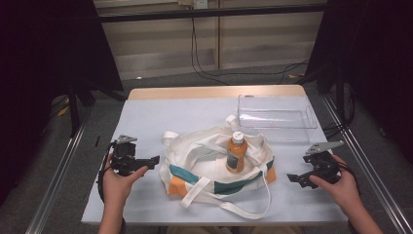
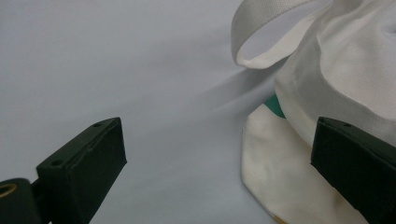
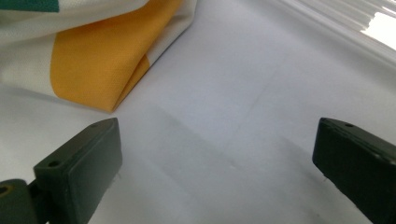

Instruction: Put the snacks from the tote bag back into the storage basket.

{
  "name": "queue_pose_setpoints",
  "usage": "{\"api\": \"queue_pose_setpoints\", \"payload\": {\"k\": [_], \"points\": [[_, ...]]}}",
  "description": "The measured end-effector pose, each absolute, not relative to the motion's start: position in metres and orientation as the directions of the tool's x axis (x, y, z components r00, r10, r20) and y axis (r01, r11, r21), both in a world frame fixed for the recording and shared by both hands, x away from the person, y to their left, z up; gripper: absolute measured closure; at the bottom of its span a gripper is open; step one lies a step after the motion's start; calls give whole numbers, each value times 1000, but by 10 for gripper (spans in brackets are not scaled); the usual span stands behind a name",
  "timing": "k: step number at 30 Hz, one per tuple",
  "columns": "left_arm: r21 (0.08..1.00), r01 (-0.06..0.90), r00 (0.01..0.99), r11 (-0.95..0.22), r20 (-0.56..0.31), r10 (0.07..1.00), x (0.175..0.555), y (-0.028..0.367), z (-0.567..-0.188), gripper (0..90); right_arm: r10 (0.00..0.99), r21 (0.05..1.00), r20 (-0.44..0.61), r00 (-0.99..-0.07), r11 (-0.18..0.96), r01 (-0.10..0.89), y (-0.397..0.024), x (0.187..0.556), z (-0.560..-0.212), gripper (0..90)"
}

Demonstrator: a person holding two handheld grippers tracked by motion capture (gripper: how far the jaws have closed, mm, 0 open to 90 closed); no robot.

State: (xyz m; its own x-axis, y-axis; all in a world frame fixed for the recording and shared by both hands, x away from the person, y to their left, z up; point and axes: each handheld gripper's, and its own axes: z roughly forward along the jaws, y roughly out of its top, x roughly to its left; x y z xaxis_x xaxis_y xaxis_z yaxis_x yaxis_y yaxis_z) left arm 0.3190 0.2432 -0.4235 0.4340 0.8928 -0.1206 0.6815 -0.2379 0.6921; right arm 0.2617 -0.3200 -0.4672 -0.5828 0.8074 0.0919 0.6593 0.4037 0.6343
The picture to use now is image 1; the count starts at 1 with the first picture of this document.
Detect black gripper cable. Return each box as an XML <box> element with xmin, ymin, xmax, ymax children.
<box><xmin>336</xmin><ymin>161</ymin><xmax>360</xmax><ymax>196</ymax></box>
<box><xmin>96</xmin><ymin>141</ymin><xmax>115</xmax><ymax>203</ymax></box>

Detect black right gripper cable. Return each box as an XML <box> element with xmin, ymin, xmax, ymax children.
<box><xmin>336</xmin><ymin>161</ymin><xmax>360</xmax><ymax>196</ymax></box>

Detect yellow floor tape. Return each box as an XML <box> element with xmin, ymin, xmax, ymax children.
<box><xmin>56</xmin><ymin>97</ymin><xmax>71</xmax><ymax>117</ymax></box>

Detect metal floor rail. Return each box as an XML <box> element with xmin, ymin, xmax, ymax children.
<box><xmin>24</xmin><ymin>111</ymin><xmax>94</xmax><ymax>234</ymax></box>
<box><xmin>320</xmin><ymin>94</ymin><xmax>413</xmax><ymax>234</ymax></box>

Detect black metal stand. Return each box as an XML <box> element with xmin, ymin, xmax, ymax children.
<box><xmin>66</xmin><ymin>85</ymin><xmax>83</xmax><ymax>138</ymax></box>

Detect person's right hand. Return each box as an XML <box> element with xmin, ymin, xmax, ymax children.
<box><xmin>308</xmin><ymin>154</ymin><xmax>361</xmax><ymax>215</ymax></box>

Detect clear plastic tray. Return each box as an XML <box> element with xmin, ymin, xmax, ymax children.
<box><xmin>237</xmin><ymin>94</ymin><xmax>319</xmax><ymax>144</ymax></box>

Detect black curtain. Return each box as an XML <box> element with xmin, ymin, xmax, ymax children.
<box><xmin>304</xmin><ymin>0</ymin><xmax>413</xmax><ymax>165</ymax></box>
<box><xmin>0</xmin><ymin>0</ymin><xmax>125</xmax><ymax>207</ymax></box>

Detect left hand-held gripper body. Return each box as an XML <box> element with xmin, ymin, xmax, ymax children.
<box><xmin>110</xmin><ymin>134</ymin><xmax>145</xmax><ymax>177</ymax></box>

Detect pale table mat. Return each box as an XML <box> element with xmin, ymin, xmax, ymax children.
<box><xmin>81</xmin><ymin>96</ymin><xmax>349</xmax><ymax>226</ymax></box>

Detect person's left hand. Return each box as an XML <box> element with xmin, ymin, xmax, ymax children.
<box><xmin>101</xmin><ymin>153</ymin><xmax>149</xmax><ymax>205</ymax></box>

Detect white canvas tote bag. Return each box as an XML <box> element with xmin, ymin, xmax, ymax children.
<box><xmin>159</xmin><ymin>114</ymin><xmax>278</xmax><ymax>220</ymax></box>

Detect orange drink bottle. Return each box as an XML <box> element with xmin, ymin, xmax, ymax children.
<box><xmin>225</xmin><ymin>131</ymin><xmax>248</xmax><ymax>174</ymax></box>

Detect black hanging cable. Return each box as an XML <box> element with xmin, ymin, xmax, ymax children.
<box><xmin>190</xmin><ymin>17</ymin><xmax>230</xmax><ymax>87</ymax></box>

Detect black floor cable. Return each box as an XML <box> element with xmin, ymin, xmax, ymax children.
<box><xmin>207</xmin><ymin>58</ymin><xmax>310</xmax><ymax>82</ymax></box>

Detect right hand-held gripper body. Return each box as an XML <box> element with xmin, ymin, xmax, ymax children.
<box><xmin>303</xmin><ymin>139</ymin><xmax>346</xmax><ymax>182</ymax></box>

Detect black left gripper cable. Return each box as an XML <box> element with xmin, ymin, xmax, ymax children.
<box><xmin>96</xmin><ymin>141</ymin><xmax>115</xmax><ymax>203</ymax></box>

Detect black horizontal bar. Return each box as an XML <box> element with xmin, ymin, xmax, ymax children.
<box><xmin>96</xmin><ymin>3</ymin><xmax>327</xmax><ymax>23</ymax></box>

